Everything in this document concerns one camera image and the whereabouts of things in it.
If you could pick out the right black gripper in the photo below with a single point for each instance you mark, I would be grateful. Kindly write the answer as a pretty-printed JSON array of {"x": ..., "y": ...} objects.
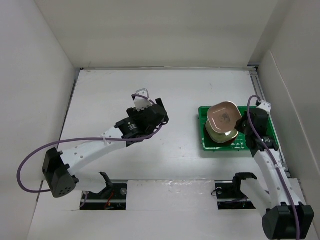
[{"x": 238, "y": 126}]

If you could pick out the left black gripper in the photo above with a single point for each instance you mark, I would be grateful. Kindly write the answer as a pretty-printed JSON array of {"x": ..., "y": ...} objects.
[{"x": 134, "y": 114}]

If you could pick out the pink square panda plate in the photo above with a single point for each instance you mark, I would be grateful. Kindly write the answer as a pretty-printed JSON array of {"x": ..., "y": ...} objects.
[{"x": 223, "y": 116}]

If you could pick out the red round plate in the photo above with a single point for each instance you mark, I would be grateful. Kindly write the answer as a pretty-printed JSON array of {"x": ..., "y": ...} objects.
[{"x": 225, "y": 143}]

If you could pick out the green square panda plate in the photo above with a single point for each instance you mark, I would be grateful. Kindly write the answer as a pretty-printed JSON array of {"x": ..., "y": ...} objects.
[{"x": 221, "y": 136}]

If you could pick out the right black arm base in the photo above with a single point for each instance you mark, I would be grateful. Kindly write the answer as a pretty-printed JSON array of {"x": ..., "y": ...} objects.
[{"x": 230, "y": 199}]

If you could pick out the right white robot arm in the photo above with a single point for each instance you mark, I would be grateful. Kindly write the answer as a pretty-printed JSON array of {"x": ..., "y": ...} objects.
[{"x": 284, "y": 215}]

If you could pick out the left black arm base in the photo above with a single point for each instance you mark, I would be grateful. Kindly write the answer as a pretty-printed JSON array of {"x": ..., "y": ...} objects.
[{"x": 113, "y": 196}]

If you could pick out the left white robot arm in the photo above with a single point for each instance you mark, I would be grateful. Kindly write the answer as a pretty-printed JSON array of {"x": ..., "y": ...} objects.
[{"x": 60, "y": 167}]

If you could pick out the green plastic bin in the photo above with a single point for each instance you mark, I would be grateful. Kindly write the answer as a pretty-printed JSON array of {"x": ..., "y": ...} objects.
[{"x": 238, "y": 144}]

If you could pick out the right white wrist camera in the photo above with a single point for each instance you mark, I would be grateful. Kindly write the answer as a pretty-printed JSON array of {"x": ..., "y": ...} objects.
[{"x": 263, "y": 105}]

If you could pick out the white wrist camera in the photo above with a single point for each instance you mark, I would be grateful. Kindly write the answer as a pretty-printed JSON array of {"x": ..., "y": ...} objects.
[
  {"x": 263, "y": 105},
  {"x": 141, "y": 99}
]

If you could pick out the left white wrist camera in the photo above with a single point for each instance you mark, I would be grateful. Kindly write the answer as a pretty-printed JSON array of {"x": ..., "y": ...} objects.
[{"x": 141, "y": 99}]

